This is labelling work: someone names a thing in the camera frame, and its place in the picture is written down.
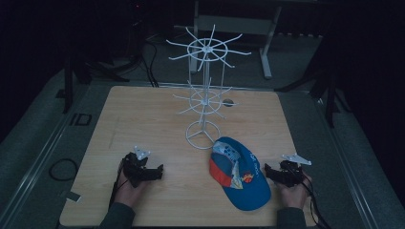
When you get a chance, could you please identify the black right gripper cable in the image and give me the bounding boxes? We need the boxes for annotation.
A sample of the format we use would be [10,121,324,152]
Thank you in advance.
[300,179,332,229]

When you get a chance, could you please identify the black looped floor cable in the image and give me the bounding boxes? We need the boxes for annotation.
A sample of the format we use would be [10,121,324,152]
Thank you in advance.
[48,157,79,182]

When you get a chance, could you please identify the blue and red cap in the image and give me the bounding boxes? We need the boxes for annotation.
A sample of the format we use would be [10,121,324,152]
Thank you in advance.
[208,136,272,212]

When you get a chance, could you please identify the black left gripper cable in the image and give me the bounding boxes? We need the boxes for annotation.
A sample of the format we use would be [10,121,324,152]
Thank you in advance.
[108,157,129,208]

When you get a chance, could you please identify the white wire display rack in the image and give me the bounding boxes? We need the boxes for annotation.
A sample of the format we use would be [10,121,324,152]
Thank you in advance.
[165,24,252,151]

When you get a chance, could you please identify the grey metal desk frame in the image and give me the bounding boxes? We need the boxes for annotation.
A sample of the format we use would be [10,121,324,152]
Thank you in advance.
[188,0,323,80]

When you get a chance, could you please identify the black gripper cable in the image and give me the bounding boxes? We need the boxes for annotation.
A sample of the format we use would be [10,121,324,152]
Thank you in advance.
[300,179,332,229]
[108,157,129,208]

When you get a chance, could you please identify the person's left hand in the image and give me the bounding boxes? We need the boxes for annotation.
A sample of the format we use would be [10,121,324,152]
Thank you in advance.
[113,171,151,210]

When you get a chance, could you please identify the black hanging cables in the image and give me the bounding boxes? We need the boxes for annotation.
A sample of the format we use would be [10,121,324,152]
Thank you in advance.
[139,37,160,89]

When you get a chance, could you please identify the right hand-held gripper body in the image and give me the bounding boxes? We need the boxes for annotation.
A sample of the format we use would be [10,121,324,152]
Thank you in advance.
[278,153,313,189]

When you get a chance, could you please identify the black metal stand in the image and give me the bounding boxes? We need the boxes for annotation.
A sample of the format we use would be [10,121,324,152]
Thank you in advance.
[54,53,132,115]
[275,47,352,129]

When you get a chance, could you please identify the person's right hand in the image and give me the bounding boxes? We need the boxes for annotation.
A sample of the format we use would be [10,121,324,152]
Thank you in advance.
[279,176,313,211]

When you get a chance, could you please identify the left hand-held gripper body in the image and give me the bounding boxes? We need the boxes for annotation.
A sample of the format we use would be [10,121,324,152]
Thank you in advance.
[121,145,153,189]

